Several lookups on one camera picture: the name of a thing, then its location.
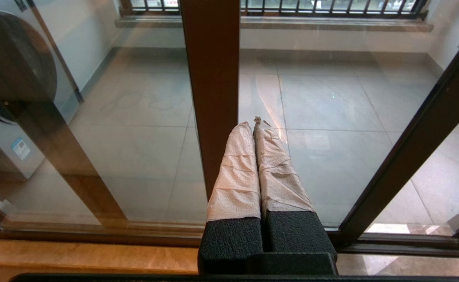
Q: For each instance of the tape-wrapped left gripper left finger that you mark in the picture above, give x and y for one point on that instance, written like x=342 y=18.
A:
x=235 y=184

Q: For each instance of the grey front-load washing machine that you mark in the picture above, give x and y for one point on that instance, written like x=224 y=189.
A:
x=2 y=145

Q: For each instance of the wide black window railing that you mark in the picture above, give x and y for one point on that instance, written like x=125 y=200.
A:
x=331 y=14

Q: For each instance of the long grey stone window sill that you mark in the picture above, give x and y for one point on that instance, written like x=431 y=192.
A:
x=331 y=24

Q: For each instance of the sliding glass door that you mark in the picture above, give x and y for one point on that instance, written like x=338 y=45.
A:
x=417 y=145

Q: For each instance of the dark door frame with track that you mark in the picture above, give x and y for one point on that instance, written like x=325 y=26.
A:
x=409 y=248

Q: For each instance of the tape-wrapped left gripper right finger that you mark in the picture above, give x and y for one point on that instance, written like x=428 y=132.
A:
x=280 y=184

